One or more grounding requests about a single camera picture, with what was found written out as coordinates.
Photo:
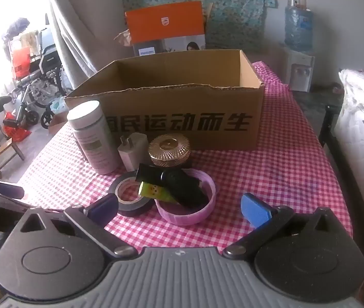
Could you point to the teal floral hanging cloth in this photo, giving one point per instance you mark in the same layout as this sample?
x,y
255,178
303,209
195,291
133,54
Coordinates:
x,y
233,12

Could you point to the pale plastic bag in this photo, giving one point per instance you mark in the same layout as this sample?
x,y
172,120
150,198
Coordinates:
x,y
58,105

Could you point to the grey curtain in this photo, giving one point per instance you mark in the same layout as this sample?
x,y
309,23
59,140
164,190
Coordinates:
x,y
72,38

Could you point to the black oval case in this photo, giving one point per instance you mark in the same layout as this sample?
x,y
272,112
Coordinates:
x,y
185,189

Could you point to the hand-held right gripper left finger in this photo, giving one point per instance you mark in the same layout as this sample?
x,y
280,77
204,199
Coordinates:
x,y
104,205

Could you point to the orange bag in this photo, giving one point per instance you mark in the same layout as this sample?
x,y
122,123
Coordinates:
x,y
21,62

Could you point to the white water dispenser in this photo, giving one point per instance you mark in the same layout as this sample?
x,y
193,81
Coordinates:
x,y
297,70

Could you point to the pink checkered tablecloth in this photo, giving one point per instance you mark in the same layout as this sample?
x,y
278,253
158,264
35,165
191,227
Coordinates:
x,y
281,173

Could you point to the orange and white product box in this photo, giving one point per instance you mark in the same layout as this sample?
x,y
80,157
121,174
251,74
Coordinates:
x,y
165,19

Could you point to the black bed frame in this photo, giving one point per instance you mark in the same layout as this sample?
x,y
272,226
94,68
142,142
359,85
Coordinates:
x,y
328,128

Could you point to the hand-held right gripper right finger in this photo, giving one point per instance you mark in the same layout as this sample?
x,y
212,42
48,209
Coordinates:
x,y
255,210

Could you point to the large brown cardboard box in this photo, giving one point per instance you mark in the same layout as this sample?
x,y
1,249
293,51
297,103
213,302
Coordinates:
x,y
175,122

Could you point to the red plastic bag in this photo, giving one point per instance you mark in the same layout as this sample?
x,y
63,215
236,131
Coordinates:
x,y
16,128

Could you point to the wheelchair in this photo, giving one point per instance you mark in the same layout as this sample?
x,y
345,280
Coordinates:
x,y
45,57

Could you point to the black tape roll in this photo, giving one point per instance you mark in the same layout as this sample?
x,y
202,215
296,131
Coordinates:
x,y
130,208

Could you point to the gold ribbed lid jar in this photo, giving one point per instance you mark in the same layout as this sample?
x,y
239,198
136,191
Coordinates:
x,y
169,149

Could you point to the white charger plug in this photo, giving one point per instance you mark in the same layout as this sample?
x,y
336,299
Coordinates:
x,y
133,154

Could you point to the wooden stool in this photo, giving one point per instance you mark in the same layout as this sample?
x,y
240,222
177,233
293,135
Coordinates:
x,y
5,154

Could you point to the white mattress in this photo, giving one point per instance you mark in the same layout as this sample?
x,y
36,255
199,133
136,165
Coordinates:
x,y
361,118

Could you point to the pink cup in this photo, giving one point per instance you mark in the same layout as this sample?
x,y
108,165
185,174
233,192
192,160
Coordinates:
x,y
182,219

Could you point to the white capped supplement bottle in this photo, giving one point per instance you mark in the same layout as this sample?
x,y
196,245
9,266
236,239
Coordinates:
x,y
95,147

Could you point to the green yellow lip balm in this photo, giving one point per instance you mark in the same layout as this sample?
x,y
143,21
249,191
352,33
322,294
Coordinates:
x,y
151,191

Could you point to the blue pen holder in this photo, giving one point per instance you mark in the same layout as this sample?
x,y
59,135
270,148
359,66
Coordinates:
x,y
297,29

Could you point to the small floor carton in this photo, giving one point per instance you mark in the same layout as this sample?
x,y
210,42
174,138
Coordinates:
x,y
56,125

